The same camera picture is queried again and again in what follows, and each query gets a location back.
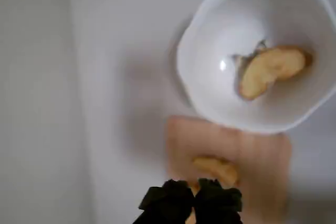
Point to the white ceramic bowl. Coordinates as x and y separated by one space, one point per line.
215 98

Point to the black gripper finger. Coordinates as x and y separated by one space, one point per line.
165 205
218 205

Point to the light wooden cutting board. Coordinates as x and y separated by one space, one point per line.
262 161

